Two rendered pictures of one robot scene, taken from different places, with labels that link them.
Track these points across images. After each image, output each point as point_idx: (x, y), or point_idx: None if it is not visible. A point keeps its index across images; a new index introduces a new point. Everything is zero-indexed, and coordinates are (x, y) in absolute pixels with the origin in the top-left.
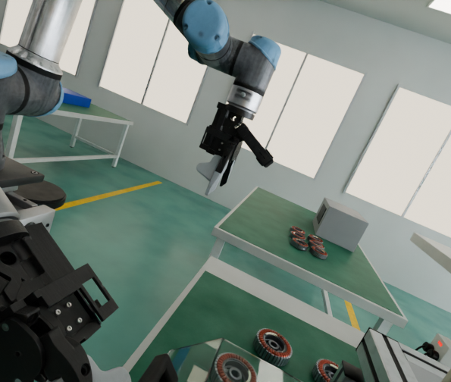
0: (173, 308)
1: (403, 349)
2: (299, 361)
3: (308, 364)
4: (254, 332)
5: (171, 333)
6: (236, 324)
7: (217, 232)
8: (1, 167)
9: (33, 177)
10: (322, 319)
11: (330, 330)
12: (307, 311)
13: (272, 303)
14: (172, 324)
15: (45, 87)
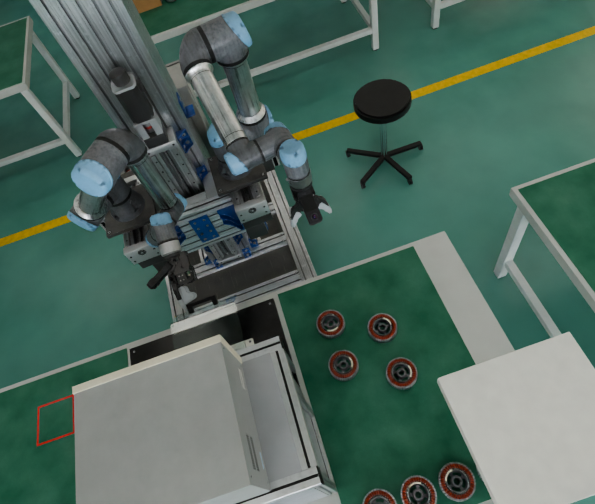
0: (346, 267)
1: (278, 350)
2: (398, 349)
3: (403, 356)
4: (388, 312)
5: (327, 283)
6: (380, 300)
7: (513, 195)
8: (247, 173)
9: (260, 178)
10: (491, 345)
11: (480, 357)
12: (482, 330)
13: (447, 303)
14: (333, 278)
15: (254, 130)
